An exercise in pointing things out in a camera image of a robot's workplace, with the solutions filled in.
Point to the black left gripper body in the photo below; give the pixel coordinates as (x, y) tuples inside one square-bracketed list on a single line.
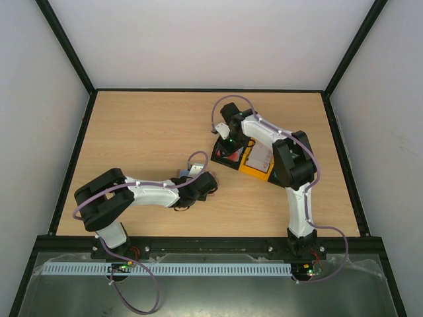
[(200, 198)]

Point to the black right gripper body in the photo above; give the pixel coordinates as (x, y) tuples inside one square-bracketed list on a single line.
[(232, 145)]

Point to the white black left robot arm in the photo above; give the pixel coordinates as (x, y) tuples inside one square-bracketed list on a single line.
[(101, 201)]

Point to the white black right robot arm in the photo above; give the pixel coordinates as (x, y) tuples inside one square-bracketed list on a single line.
[(294, 165)]

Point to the black card bin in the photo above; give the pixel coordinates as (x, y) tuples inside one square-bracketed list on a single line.
[(214, 158)]

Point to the red white cards stack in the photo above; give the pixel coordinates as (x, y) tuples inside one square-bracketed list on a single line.
[(233, 157)]

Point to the yellow card bin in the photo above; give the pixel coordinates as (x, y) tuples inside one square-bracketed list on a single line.
[(250, 171)]

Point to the black bin with teal cards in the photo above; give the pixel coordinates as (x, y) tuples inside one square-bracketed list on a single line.
[(274, 176)]

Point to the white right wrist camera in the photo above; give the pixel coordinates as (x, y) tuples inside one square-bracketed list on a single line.
[(222, 129)]

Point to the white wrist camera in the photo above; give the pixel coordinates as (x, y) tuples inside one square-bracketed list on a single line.
[(222, 129), (195, 169)]

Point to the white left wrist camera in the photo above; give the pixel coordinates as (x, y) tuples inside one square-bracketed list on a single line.
[(195, 169)]

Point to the white slotted cable duct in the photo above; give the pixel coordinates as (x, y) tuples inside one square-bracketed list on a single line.
[(161, 269)]

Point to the black mounting rail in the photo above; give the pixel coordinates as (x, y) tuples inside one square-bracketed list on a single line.
[(150, 247)]

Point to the black enclosure frame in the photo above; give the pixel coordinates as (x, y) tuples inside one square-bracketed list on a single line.
[(158, 67)]

